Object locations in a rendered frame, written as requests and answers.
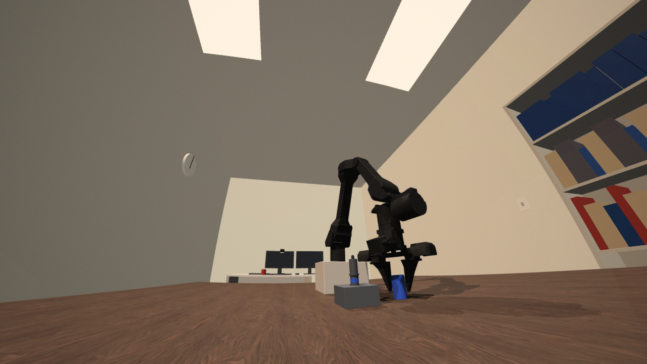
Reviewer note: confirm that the dark grey marker with blue band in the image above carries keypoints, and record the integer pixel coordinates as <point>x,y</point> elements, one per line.
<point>353,271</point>

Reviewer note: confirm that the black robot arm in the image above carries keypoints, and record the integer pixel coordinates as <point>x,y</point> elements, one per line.
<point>397,207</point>

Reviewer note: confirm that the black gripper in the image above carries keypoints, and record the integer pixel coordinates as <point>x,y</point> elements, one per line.
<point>411,255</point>

